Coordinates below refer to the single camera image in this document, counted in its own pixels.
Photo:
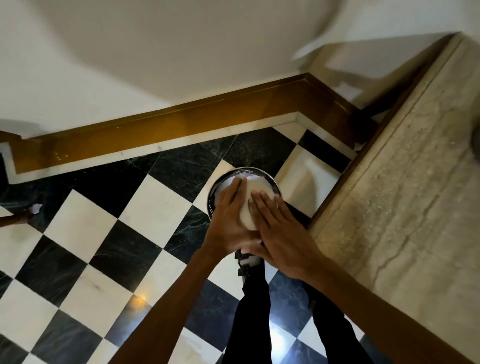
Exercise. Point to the person's right hand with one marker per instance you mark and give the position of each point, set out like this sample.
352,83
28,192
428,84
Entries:
285,243

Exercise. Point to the person's left fingers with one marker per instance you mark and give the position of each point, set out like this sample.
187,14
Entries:
233,195

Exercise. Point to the person's right forearm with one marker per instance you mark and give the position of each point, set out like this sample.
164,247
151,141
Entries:
375,318

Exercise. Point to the brown wooden stick white tip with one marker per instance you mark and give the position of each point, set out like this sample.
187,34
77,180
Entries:
17,217

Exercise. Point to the person's right little finger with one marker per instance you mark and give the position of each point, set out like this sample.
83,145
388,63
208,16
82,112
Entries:
282,210

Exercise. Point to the grey and black shoe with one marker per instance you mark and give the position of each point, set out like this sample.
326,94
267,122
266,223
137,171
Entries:
245,262

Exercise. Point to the black trousers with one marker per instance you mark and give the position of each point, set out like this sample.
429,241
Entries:
251,322

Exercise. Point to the person's left hand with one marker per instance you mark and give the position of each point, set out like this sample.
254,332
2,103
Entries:
225,228

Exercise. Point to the person's right middle finger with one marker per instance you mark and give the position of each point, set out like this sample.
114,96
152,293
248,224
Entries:
264,205

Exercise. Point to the round steel trash bin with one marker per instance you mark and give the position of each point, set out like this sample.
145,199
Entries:
213,198

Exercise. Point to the person's left forearm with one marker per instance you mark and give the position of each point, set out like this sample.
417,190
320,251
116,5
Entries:
168,311

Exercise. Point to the white bin liner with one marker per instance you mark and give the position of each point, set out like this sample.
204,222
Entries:
225,184

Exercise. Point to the white round trash bundle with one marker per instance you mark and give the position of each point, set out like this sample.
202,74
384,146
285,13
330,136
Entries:
247,213

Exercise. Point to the beige stone counter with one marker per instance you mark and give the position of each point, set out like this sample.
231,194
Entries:
412,195

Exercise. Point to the brown wooden skirting board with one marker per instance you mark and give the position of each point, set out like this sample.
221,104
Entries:
180,123

